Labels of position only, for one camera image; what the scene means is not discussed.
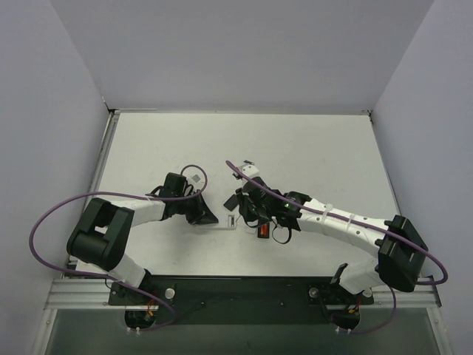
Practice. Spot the aluminium frame rail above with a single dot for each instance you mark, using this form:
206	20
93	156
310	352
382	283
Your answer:
85	241

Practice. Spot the red battery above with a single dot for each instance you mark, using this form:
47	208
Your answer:
264	231

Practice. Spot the white remote control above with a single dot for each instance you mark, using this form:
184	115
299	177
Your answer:
221	225

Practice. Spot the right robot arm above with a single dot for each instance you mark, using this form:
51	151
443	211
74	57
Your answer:
396	251

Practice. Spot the white battery cover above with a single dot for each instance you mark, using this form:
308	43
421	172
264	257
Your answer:
250	230

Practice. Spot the black remote control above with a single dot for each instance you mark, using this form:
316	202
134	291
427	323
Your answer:
258	231

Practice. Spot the black battery cover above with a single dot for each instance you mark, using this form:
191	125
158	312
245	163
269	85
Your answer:
231	203

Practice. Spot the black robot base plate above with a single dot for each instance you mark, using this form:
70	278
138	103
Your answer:
234	301

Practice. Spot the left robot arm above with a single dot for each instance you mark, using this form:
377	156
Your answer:
159	205

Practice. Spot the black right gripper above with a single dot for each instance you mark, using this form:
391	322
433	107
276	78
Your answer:
243	206

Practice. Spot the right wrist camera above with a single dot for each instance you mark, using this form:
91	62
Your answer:
248	170

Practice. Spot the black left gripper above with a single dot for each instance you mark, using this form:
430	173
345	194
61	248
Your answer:
197	210

